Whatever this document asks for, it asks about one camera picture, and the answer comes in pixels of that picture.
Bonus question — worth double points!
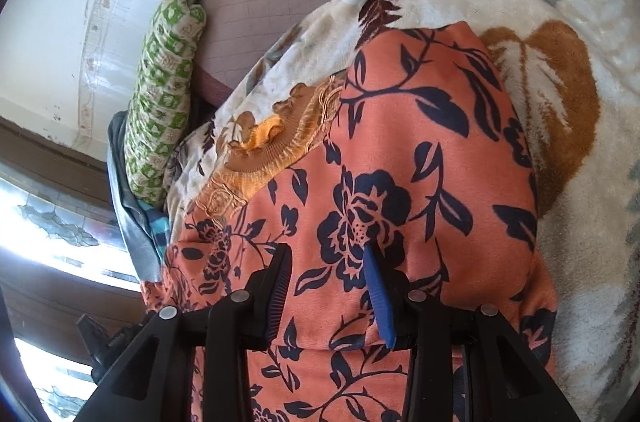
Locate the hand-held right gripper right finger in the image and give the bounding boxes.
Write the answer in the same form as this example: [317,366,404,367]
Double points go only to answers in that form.
[363,246,583,422]

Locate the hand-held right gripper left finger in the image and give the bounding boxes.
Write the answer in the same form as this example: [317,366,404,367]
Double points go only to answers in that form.
[82,243,293,422]

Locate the orange floral garment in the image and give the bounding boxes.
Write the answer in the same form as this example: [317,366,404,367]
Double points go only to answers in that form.
[141,25,558,422]

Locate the grey cloth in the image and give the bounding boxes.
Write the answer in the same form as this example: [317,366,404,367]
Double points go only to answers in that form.
[106,111,166,283]

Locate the patterned glass window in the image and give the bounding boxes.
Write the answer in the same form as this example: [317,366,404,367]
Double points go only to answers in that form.
[0,175,143,422]

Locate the teal striped cloth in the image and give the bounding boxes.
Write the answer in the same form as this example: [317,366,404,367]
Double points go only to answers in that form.
[137,201,173,260]

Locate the green patterned pillow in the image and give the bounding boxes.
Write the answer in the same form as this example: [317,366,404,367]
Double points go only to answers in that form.
[124,0,224,209]

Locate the wooden window frame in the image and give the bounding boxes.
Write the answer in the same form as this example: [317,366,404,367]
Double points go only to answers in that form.
[0,115,151,422]

